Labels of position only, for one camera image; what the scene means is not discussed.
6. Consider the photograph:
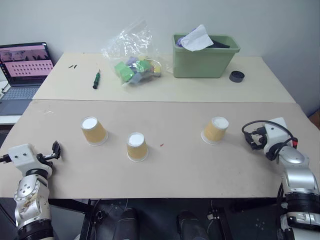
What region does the white crumpled paper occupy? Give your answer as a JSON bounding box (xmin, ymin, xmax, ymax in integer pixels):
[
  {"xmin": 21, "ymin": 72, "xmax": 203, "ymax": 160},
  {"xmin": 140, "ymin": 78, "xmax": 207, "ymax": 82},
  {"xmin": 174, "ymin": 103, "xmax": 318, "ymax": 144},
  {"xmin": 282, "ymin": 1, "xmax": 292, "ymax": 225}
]
[{"xmin": 180, "ymin": 24, "xmax": 214, "ymax": 53}]

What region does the open grey laptop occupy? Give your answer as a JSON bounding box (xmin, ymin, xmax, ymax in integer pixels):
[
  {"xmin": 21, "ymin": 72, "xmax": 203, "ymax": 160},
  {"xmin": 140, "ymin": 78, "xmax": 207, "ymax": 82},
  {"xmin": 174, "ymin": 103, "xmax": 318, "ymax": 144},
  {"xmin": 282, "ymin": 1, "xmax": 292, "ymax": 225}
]
[{"xmin": 0, "ymin": 41, "xmax": 56, "ymax": 117}]

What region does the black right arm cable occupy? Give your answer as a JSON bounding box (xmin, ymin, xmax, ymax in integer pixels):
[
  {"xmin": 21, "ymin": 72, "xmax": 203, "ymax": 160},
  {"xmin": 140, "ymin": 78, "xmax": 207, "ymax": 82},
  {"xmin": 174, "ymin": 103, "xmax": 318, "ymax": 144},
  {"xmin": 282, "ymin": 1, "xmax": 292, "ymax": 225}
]
[{"xmin": 241, "ymin": 120, "xmax": 300, "ymax": 162}]

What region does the black laptop cable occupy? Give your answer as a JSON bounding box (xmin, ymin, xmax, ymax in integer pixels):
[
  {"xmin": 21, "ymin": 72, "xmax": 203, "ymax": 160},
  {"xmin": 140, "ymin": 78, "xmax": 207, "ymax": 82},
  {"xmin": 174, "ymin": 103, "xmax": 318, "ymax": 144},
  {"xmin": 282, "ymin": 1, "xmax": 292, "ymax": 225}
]
[{"xmin": 0, "ymin": 81, "xmax": 11, "ymax": 95}]

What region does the purple foam block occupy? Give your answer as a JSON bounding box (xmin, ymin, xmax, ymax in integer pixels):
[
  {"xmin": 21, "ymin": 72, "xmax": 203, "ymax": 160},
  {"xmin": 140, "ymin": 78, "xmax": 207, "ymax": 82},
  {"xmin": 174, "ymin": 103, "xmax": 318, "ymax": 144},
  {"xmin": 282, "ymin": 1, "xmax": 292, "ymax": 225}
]
[{"xmin": 126, "ymin": 56, "xmax": 139, "ymax": 68}]

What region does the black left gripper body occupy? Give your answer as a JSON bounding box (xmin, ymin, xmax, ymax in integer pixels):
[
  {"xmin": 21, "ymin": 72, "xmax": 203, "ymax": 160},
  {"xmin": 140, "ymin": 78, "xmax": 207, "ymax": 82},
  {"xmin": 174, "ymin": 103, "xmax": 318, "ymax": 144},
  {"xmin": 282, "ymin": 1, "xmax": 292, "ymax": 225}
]
[{"xmin": 36, "ymin": 152, "xmax": 55, "ymax": 172}]

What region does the black cloth in bin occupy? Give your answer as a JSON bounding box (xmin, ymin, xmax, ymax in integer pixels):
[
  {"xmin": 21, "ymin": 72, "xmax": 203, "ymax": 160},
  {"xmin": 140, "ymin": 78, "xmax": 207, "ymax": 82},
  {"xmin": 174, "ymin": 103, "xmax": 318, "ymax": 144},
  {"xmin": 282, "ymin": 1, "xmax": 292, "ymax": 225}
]
[{"xmin": 209, "ymin": 37, "xmax": 231, "ymax": 50}]

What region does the yellow tape roll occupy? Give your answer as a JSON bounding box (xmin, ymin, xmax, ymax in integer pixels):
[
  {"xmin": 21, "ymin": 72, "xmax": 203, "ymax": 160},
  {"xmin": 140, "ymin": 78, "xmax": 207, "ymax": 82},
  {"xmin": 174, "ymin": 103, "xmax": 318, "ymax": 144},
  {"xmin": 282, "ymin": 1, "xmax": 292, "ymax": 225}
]
[{"xmin": 151, "ymin": 61, "xmax": 163, "ymax": 77}]

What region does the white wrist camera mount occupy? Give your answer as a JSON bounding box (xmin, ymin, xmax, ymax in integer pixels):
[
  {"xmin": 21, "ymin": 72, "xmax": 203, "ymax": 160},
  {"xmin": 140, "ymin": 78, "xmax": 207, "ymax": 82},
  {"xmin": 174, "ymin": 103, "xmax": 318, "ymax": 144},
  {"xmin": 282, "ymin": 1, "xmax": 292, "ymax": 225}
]
[
  {"xmin": 7, "ymin": 143, "xmax": 43, "ymax": 176},
  {"xmin": 263, "ymin": 117, "xmax": 291, "ymax": 155}
]

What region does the green handled screwdriver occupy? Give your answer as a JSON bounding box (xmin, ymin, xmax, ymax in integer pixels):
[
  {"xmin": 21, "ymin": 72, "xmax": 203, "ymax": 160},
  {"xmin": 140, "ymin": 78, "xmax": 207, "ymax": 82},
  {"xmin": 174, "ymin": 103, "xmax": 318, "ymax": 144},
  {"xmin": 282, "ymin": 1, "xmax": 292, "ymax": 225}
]
[{"xmin": 91, "ymin": 68, "xmax": 102, "ymax": 90}]

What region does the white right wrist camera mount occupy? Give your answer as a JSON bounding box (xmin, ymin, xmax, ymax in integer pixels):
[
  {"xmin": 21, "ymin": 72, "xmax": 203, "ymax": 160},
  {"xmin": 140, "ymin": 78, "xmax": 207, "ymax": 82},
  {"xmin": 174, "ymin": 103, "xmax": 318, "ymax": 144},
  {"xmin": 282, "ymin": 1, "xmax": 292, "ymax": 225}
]
[{"xmin": 263, "ymin": 117, "xmax": 291, "ymax": 155}]

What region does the green foam block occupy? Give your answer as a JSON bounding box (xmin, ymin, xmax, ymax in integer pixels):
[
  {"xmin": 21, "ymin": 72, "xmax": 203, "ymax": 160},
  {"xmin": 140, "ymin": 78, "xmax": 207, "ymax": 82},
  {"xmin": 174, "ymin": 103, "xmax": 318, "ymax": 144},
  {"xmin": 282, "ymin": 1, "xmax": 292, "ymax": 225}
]
[{"xmin": 114, "ymin": 61, "xmax": 134, "ymax": 84}]

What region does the brown paper cup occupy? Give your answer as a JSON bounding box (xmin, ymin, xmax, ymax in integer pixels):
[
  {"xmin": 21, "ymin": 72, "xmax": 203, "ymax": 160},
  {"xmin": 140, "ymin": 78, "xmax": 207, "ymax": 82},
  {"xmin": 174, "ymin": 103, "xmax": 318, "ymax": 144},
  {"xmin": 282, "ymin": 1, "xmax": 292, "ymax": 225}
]
[
  {"xmin": 80, "ymin": 115, "xmax": 109, "ymax": 147},
  {"xmin": 200, "ymin": 116, "xmax": 230, "ymax": 146},
  {"xmin": 126, "ymin": 132, "xmax": 149, "ymax": 163}
]

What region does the black round cap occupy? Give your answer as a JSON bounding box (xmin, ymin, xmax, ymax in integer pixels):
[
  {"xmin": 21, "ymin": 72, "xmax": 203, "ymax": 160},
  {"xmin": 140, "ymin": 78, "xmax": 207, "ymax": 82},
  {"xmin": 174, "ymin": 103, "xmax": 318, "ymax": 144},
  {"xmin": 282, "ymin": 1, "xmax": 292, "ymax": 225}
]
[{"xmin": 229, "ymin": 70, "xmax": 246, "ymax": 84}]

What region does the grey-blue foam block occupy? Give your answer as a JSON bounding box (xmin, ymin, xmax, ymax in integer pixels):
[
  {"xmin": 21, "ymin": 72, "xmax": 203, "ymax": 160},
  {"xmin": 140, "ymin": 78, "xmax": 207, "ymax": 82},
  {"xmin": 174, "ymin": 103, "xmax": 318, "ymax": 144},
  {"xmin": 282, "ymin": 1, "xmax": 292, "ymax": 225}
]
[{"xmin": 129, "ymin": 73, "xmax": 144, "ymax": 86}]

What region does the clear plastic bag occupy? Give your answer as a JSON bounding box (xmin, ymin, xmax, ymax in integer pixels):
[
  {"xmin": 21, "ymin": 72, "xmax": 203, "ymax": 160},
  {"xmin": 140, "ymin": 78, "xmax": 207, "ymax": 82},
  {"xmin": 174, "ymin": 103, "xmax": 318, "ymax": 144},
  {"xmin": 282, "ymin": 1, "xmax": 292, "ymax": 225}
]
[{"xmin": 100, "ymin": 17, "xmax": 174, "ymax": 94}]

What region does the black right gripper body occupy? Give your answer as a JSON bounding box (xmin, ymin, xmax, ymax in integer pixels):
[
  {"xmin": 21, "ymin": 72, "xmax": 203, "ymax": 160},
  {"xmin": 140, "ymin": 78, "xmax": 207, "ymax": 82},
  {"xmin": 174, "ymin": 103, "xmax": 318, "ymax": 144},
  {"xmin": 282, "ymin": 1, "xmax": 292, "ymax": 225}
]
[{"xmin": 246, "ymin": 125, "xmax": 267, "ymax": 151}]

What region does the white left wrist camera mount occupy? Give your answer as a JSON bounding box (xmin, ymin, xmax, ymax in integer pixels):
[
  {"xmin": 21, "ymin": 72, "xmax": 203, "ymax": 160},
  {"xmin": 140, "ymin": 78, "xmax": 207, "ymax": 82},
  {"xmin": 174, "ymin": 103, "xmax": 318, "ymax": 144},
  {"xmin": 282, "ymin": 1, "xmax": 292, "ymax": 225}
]
[{"xmin": 7, "ymin": 143, "xmax": 43, "ymax": 176}]

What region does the green plastic bin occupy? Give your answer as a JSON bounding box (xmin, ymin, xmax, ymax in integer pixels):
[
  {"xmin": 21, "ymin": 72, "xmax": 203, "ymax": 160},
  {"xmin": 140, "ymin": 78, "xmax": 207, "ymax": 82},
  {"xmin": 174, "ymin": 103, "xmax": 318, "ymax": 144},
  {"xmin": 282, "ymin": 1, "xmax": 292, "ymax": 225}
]
[{"xmin": 172, "ymin": 33, "xmax": 241, "ymax": 79}]

